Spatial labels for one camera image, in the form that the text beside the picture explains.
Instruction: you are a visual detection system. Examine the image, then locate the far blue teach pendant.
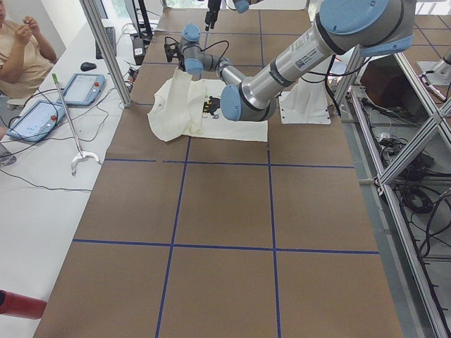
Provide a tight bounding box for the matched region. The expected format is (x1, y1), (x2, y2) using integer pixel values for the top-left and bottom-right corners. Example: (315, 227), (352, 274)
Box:
(63, 73), (106, 107)

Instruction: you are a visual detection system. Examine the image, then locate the black power adapter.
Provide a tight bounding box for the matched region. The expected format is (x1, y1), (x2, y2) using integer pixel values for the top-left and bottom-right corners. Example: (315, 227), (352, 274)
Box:
(132, 37), (145, 65)

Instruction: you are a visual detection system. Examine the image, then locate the white reacher grabber stick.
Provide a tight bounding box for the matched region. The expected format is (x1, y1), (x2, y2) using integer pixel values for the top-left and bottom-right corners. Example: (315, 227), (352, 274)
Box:
(51, 73), (101, 176)

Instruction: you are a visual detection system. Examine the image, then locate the aluminium frame post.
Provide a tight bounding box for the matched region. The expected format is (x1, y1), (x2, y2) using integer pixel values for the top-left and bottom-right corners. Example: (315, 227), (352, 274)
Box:
(80, 0), (132, 108)

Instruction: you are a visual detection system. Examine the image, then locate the blue teach pendant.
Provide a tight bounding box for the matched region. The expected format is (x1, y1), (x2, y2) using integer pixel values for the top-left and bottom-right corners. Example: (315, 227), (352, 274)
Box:
(6, 100), (66, 142)
(63, 73), (106, 107)

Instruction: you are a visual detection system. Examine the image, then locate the black keyboard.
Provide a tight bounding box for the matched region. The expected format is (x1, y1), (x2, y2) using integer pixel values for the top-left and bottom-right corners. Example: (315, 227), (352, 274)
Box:
(94, 26), (117, 60)

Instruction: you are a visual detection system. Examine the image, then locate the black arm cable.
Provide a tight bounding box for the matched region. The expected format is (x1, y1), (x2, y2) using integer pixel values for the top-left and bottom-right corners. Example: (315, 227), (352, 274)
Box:
(165, 35), (230, 68)

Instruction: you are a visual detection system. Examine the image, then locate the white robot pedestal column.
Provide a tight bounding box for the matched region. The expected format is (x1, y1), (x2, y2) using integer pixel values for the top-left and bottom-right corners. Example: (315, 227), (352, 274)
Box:
(278, 57), (331, 125)

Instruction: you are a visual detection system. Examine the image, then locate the seated person beige shirt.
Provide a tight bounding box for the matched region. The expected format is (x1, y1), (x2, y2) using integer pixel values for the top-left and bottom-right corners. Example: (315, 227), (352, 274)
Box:
(1, 1), (58, 99)

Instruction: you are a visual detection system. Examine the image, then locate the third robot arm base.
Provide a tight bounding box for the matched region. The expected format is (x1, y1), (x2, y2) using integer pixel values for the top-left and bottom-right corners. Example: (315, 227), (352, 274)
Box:
(417, 49), (450, 79)

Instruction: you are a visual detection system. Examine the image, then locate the aluminium side frame rack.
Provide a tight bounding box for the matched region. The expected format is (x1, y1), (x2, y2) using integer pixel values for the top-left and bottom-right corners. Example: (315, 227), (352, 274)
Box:
(333, 13), (451, 338)

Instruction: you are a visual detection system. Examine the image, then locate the black computer mouse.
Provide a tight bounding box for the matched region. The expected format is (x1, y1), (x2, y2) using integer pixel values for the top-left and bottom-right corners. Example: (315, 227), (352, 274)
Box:
(80, 62), (97, 72)

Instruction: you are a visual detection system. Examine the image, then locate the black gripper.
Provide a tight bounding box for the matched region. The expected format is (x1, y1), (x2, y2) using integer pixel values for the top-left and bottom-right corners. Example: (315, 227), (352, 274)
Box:
(178, 58), (186, 72)
(204, 0), (221, 32)

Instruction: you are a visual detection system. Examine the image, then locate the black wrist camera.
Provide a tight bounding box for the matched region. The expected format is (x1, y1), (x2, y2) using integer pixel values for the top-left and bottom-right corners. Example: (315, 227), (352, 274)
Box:
(164, 36), (183, 63)

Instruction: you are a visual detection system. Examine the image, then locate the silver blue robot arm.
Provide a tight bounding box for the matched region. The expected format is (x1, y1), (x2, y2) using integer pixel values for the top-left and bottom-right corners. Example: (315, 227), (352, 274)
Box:
(177, 0), (416, 122)
(204, 0), (261, 31)

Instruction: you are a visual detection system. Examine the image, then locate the red cylinder bottle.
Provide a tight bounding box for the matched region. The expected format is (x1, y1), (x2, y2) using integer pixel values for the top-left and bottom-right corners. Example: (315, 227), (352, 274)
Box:
(1, 290), (47, 320)

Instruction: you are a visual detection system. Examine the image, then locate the near blue teach pendant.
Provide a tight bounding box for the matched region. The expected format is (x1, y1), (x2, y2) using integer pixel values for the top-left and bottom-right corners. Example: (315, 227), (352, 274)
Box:
(6, 100), (66, 142)

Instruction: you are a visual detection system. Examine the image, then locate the cream long-sleeve cat shirt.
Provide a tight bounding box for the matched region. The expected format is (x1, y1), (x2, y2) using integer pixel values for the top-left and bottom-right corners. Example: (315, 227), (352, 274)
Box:
(148, 68), (268, 142)

